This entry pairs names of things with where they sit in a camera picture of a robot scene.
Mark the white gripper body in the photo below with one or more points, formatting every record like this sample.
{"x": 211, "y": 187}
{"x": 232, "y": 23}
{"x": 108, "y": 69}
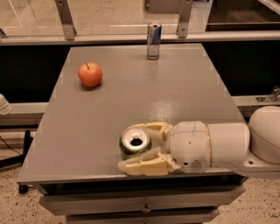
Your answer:
{"x": 189, "y": 143}

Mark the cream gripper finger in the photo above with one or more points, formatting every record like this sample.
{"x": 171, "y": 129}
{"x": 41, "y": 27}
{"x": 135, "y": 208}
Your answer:
{"x": 157, "y": 131}
{"x": 151, "y": 163}

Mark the green soda can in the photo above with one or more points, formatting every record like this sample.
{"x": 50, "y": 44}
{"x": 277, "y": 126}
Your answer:
{"x": 134, "y": 141}

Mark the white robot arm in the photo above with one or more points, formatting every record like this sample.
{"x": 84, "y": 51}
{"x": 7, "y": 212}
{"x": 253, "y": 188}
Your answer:
{"x": 250, "y": 150}

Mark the red apple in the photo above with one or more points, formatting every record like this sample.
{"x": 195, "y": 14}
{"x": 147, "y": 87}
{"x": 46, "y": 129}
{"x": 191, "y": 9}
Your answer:
{"x": 90, "y": 74}

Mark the silver blue energy drink can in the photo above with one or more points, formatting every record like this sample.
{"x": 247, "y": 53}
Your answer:
{"x": 153, "y": 40}

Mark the metal drawer knob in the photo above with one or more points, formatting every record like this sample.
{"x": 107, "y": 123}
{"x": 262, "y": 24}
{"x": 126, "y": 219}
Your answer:
{"x": 146, "y": 209}

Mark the grey drawer cabinet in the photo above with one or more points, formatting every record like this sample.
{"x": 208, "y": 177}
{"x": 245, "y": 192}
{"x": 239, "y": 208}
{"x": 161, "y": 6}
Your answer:
{"x": 185, "y": 200}

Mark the black stand base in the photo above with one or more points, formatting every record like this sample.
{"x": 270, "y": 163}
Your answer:
{"x": 19, "y": 159}

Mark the white object at left edge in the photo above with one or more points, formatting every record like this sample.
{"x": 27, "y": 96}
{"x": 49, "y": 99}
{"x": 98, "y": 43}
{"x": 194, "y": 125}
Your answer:
{"x": 5, "y": 107}

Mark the right metal railing bracket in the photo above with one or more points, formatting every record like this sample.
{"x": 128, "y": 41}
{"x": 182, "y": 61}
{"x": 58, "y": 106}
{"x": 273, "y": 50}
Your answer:
{"x": 184, "y": 18}

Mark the metal railing bracket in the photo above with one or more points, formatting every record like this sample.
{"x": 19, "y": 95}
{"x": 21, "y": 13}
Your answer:
{"x": 184, "y": 18}
{"x": 66, "y": 19}

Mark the left metal railing bracket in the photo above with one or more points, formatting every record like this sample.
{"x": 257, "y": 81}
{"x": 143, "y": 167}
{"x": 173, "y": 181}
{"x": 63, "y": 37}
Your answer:
{"x": 66, "y": 19}

